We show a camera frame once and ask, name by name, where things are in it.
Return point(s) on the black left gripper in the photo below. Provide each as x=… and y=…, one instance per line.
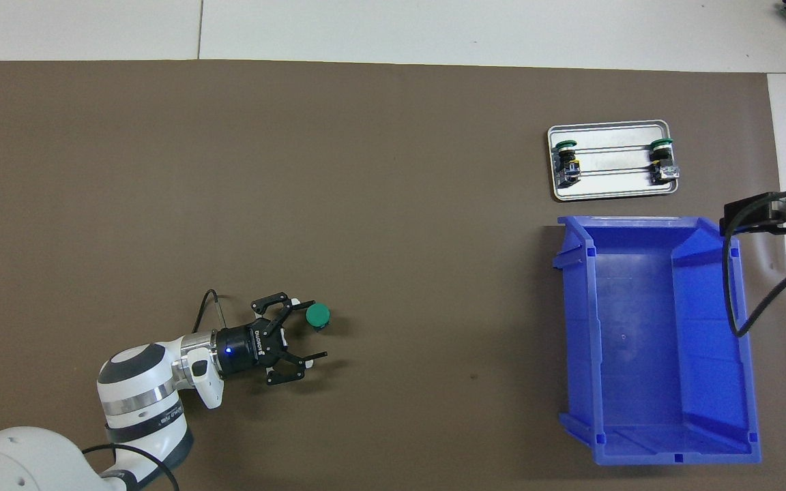
x=243, y=348

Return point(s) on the green cap push button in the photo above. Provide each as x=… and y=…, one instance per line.
x=317, y=314
x=567, y=164
x=662, y=160

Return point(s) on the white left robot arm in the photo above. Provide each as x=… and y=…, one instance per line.
x=140, y=402

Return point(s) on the grey metal tray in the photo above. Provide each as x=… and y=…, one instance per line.
x=611, y=187

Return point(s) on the thin metal rod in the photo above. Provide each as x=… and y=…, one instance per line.
x=615, y=173
x=611, y=147

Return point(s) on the blue plastic storage bin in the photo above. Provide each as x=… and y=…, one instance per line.
x=638, y=341

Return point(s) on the brown table mat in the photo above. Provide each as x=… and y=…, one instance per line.
x=366, y=170

